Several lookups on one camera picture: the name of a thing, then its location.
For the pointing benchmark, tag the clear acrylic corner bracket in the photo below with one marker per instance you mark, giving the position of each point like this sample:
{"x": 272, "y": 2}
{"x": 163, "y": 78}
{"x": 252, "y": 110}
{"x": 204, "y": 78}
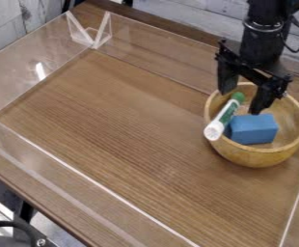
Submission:
{"x": 89, "y": 37}

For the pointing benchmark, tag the blue foam block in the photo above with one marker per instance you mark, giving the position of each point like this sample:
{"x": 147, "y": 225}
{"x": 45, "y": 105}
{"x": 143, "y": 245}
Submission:
{"x": 252, "y": 129}

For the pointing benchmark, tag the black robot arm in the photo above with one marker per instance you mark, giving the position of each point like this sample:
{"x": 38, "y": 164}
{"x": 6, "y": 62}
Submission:
{"x": 253, "y": 58}

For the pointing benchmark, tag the green and white marker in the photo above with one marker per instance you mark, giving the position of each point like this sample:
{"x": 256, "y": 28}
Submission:
{"x": 215, "y": 128}

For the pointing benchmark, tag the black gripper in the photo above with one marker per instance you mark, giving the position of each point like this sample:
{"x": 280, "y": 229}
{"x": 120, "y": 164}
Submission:
{"x": 233, "y": 66}

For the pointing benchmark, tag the brown wooden bowl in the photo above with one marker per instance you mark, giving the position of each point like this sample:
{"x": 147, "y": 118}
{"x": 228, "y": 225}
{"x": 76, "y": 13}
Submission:
{"x": 263, "y": 155}

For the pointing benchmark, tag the clear acrylic tray wall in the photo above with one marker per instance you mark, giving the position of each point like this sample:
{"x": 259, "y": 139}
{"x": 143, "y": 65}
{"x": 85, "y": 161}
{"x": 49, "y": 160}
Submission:
{"x": 101, "y": 143}

